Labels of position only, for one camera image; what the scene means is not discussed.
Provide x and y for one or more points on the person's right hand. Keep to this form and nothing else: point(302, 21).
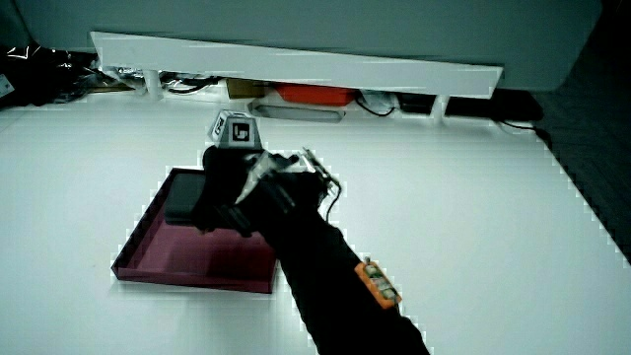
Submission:
point(224, 187)

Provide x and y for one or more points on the black battery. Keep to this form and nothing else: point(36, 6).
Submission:
point(183, 197)

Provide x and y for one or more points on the maroon square plate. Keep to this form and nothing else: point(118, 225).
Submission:
point(197, 256)

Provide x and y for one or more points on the brown cardboard box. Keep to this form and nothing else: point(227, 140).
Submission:
point(245, 89)

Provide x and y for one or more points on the grey flat tray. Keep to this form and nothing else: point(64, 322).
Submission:
point(296, 113)

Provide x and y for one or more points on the orange box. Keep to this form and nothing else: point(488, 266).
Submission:
point(315, 93)

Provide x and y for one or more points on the white long shelf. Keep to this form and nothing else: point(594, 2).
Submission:
point(296, 64)

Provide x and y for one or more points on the orange sensor module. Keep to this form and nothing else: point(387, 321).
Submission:
point(378, 283)

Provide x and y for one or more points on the small black box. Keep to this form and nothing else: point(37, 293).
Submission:
point(415, 102)

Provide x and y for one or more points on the black clutter pile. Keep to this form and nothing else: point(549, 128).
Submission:
point(39, 74)

